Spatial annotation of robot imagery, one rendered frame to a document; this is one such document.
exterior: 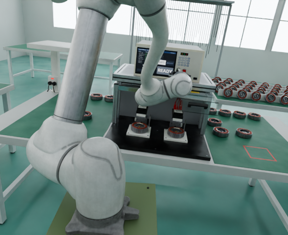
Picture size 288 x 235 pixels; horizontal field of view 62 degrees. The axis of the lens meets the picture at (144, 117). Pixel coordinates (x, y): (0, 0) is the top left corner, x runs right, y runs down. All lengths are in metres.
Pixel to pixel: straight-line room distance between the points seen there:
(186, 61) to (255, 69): 6.90
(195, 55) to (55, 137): 1.06
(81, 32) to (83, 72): 0.13
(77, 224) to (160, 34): 0.70
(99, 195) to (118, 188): 0.06
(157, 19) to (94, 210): 0.64
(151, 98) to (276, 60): 7.59
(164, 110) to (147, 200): 0.98
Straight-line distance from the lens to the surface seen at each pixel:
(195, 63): 1.59
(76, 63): 0.83
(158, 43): 0.96
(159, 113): 1.80
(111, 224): 0.81
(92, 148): 0.70
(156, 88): 1.15
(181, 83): 1.12
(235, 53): 8.16
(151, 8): 0.83
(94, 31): 0.84
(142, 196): 0.95
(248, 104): 2.81
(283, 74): 8.78
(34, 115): 1.89
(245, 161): 1.55
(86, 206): 0.76
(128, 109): 1.81
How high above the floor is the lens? 1.46
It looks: 22 degrees down
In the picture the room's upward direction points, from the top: 6 degrees clockwise
